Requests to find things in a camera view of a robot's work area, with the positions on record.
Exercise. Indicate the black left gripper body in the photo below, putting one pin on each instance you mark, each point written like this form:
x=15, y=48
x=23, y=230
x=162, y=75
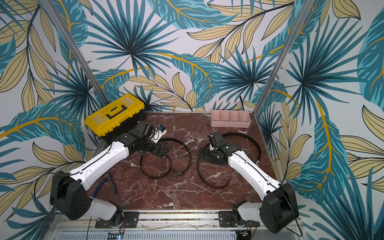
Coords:
x=153, y=148

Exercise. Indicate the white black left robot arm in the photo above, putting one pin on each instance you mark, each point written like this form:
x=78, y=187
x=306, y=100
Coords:
x=69, y=190

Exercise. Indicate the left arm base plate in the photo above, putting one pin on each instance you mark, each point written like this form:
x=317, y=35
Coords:
x=126, y=220

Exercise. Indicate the pink plastic divided organizer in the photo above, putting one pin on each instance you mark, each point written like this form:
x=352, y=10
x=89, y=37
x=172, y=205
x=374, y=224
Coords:
x=230, y=119

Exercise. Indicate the blue handled pliers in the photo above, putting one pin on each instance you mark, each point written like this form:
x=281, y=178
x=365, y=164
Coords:
x=108, y=181

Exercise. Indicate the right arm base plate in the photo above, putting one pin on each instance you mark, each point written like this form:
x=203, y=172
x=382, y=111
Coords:
x=232, y=219

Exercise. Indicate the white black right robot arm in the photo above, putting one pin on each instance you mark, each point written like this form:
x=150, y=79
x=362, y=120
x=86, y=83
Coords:
x=279, y=204

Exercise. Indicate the yellow black toolbox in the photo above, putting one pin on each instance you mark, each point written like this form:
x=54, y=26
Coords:
x=118, y=117

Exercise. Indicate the left corner aluminium post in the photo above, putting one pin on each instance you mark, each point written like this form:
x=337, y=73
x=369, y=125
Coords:
x=65, y=32

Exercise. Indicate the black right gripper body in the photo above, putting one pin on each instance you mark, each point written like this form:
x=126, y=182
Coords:
x=207, y=154

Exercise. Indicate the corner aluminium post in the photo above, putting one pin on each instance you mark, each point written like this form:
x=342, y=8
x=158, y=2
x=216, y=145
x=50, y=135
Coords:
x=65, y=32
x=297, y=24

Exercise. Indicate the right corner aluminium post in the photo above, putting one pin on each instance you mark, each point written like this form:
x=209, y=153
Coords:
x=297, y=24

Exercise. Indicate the aluminium front rail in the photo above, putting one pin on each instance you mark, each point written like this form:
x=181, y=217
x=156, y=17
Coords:
x=170, y=225

